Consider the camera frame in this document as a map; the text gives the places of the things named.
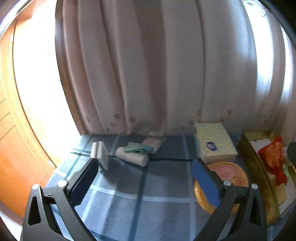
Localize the black cable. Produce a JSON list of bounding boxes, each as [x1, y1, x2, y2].
[[109, 155, 201, 163]]

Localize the pale yellow tissue box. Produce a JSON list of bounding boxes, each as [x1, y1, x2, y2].
[[194, 123, 238, 164]]

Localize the orange wooden wardrobe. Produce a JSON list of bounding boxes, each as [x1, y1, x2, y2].
[[0, 21, 57, 216]]

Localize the pale floral curtain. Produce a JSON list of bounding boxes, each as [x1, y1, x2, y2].
[[55, 0, 292, 137]]

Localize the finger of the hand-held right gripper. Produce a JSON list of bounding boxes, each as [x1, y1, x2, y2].
[[287, 141, 296, 167]]

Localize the white towel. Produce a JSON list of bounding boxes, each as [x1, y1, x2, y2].
[[115, 146, 149, 167]]

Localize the round gold tin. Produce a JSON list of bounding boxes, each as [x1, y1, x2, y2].
[[194, 162, 249, 215]]

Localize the clear plastic bag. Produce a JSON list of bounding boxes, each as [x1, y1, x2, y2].
[[142, 132, 166, 153]]

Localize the blue plaid tablecloth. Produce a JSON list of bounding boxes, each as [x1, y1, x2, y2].
[[44, 133, 285, 241]]

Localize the gold rectangular box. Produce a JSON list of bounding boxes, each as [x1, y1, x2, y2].
[[238, 130, 296, 224]]

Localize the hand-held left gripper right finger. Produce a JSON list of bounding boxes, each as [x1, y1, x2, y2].
[[192, 159, 281, 241]]

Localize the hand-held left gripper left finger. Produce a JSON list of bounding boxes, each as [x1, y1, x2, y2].
[[20, 158, 99, 241]]

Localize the red embroidered pouch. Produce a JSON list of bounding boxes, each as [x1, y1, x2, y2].
[[258, 136, 288, 187]]

